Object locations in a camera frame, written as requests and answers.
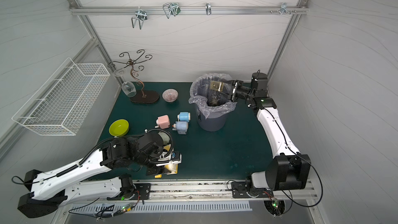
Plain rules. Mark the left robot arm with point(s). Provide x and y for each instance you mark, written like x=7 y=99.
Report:
x=153 y=150

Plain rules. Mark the pink pencil sharpener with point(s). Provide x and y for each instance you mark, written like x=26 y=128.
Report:
x=163 y=122

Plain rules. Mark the aluminium rail with hooks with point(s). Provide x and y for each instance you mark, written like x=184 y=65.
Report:
x=141 y=14

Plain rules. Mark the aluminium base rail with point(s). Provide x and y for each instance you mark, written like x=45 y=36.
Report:
x=195 y=190

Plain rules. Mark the yellow transparent shavings tray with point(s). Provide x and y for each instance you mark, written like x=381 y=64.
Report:
x=216 y=86

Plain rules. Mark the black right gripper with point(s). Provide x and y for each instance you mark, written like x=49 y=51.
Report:
x=233 y=90

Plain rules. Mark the striped ceramic bowl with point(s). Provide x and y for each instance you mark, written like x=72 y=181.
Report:
x=170 y=95

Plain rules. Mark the hanging wine glass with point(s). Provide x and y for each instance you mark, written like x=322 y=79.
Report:
x=127 y=86

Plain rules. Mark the dark oval glass rack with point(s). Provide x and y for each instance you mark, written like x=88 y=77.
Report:
x=143 y=95

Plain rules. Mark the clear plastic bin liner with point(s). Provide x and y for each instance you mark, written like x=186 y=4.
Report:
x=208 y=101

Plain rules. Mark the white wire basket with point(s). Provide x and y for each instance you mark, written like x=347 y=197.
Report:
x=60 y=106

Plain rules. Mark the yellow white pencil sharpener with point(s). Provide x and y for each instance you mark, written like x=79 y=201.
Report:
x=167 y=170

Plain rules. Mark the light blue pencil sharpener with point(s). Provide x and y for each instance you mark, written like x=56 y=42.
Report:
x=184 y=116

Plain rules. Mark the grey trash bin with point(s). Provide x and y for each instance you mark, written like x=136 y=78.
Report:
x=210 y=125

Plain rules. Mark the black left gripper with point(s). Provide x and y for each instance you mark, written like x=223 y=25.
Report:
x=154 y=168

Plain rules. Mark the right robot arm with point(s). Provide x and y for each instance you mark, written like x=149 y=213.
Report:
x=289 y=168

